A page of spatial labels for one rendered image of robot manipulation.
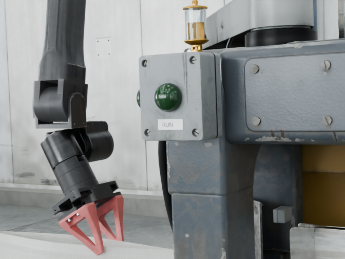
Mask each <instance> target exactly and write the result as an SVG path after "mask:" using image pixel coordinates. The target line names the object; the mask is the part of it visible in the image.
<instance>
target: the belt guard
mask: <svg viewBox="0 0 345 259"><path fill-rule="evenodd" d="M206 23H207V39H208V40H209V41H208V42H207V43H205V44H203V45H202V50H211V49H224V48H226V45H227V41H228V39H229V38H231V37H233V36H235V37H234V38H233V40H232V42H231V45H230V48H237V47H245V35H247V33H249V32H253V31H260V30H270V29H287V28H306V29H312V28H313V27H314V8H313V0H232V1H231V2H229V3H228V4H226V5H225V6H223V7H222V8H220V9H219V10H217V11H216V12H214V13H213V14H211V15H210V16H209V17H207V18H206Z"/></svg>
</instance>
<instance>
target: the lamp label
mask: <svg viewBox="0 0 345 259"><path fill-rule="evenodd" d="M158 130H183V119H158Z"/></svg>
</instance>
